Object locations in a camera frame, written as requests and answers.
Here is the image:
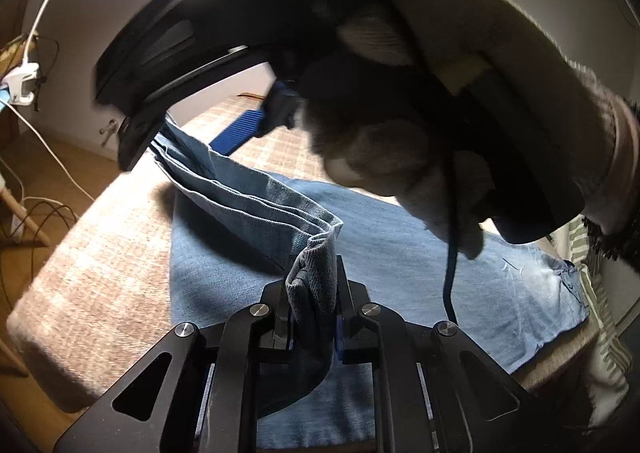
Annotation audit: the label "green striped white pillow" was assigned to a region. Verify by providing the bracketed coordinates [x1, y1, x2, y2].
[551, 216, 632, 427]

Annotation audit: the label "white clip desk lamp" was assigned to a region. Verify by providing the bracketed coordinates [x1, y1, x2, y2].
[1, 0, 51, 106]

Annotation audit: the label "black power cable with adapter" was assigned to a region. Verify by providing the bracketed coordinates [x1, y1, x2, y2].
[389, 0, 464, 327]

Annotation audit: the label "blue denim pants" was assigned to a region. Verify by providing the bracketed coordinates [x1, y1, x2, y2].
[150, 121, 588, 450]

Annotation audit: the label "right white gloved hand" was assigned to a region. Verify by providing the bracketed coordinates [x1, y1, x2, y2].
[300, 0, 639, 259]

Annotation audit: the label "white lamp power cable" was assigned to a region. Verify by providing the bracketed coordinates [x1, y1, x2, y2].
[0, 100, 97, 244]

